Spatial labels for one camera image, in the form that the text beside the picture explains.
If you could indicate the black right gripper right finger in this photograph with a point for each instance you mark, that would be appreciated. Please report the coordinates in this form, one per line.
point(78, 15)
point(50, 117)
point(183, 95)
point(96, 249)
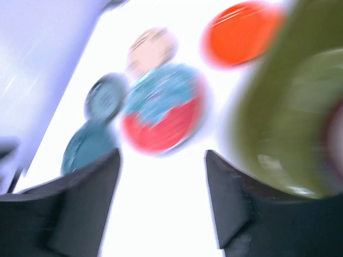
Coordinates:
point(254, 219)

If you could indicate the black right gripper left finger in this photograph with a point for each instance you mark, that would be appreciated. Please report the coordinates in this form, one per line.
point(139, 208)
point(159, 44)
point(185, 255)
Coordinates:
point(64, 217)

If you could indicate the red rimmed beige plate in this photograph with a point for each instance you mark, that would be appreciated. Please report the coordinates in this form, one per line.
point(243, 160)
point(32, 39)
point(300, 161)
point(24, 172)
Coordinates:
point(332, 140)

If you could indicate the olive green plastic bin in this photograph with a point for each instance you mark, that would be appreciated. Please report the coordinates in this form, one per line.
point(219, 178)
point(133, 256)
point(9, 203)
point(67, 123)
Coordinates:
point(279, 122)

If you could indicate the teal scalloped plate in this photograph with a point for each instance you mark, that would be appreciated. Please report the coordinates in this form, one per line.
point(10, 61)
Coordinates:
point(92, 141)

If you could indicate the blue white patterned plate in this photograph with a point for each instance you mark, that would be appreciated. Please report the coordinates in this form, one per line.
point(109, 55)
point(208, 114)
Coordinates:
point(105, 99)

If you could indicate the red teal floral plate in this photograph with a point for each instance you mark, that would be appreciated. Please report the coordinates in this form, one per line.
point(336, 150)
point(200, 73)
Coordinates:
point(165, 107)

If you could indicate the orange round plate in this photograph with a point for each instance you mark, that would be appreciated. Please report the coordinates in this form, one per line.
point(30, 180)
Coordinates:
point(241, 33)

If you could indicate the cream floral small plate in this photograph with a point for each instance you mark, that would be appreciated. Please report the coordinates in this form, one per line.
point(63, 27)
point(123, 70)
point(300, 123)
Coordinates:
point(153, 48)

